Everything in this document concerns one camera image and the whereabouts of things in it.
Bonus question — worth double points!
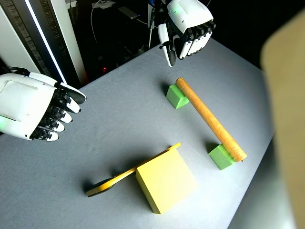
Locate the yellow square block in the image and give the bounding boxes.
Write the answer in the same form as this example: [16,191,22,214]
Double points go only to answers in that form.
[135,148,198,215]

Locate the round wooden rod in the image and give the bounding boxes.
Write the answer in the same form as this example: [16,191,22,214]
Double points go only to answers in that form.
[175,77,248,163]

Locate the grey table cloth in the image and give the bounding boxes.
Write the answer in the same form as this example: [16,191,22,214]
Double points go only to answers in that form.
[0,37,296,229]

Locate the white cabinet with black trim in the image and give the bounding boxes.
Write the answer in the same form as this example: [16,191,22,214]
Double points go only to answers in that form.
[0,0,89,86]

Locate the green wooden block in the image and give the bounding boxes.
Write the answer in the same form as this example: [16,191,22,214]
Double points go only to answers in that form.
[166,83,190,109]
[208,144,236,170]

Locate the tan blurred board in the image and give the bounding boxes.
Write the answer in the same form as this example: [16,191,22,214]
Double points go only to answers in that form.
[261,9,305,229]

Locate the black power adapter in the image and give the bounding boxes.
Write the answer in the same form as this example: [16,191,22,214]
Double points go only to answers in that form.
[118,6,139,20]

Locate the yellow toy hacksaw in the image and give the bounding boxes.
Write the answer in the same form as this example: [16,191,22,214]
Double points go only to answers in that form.
[85,142,182,198]

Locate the white cable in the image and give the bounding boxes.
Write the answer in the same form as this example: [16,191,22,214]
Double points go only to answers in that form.
[90,0,107,45]

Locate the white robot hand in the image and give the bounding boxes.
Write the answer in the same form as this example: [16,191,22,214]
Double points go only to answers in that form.
[158,0,216,68]
[0,73,87,142]

